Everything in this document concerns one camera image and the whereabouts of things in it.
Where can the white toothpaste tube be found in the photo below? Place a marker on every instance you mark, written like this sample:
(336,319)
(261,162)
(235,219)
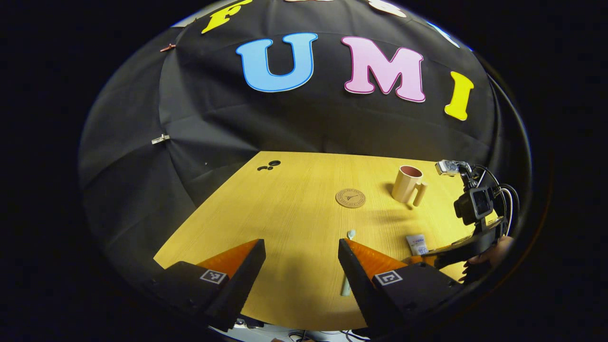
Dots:
(417,244)

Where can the red clip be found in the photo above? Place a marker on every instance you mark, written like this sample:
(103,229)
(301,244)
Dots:
(167,47)

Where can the silver metal clip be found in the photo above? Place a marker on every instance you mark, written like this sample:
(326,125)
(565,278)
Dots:
(160,138)

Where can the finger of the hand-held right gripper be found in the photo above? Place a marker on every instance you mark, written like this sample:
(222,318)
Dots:
(456,251)
(472,274)

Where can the beige cup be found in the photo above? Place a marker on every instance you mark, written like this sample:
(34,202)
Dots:
(403,185)

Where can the pale green toothbrush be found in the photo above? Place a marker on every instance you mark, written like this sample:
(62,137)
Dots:
(351,234)

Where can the wooden desktop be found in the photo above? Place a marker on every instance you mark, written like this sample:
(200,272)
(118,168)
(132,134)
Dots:
(294,213)

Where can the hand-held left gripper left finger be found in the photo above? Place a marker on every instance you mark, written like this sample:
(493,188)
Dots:
(242,285)

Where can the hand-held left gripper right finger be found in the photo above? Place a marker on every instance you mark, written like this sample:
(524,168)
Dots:
(358,285)

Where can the round brown coaster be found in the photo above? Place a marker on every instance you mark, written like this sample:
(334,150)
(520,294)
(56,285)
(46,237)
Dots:
(350,198)

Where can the black backdrop cloth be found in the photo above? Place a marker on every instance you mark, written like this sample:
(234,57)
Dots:
(237,123)

